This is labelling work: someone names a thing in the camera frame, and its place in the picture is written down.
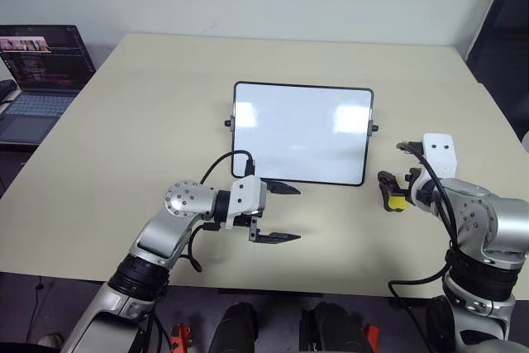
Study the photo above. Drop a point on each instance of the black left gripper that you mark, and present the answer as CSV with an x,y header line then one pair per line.
x,y
253,220

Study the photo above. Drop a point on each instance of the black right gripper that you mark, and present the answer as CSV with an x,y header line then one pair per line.
x,y
410,194

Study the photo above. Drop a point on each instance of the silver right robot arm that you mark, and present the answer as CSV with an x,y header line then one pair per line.
x,y
504,220

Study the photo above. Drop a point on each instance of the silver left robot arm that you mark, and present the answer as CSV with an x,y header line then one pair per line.
x,y
165,233

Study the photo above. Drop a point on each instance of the orange and black part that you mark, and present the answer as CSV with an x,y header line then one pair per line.
x,y
372,336
182,336

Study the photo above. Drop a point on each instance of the black mesh office chair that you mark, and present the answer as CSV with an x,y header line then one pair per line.
x,y
502,51

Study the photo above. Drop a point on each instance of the open grey laptop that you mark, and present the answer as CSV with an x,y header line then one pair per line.
x,y
41,76

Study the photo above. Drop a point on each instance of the black device beside laptop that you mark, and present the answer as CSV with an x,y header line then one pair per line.
x,y
8,90

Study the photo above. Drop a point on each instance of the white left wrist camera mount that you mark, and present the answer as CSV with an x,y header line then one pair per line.
x,y
244,198

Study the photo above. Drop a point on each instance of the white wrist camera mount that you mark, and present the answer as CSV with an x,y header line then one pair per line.
x,y
244,198
440,154

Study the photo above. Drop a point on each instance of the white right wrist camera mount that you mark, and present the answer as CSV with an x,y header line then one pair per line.
x,y
440,154

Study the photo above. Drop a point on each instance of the white desktop whiteboard black frame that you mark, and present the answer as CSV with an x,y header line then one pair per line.
x,y
297,134

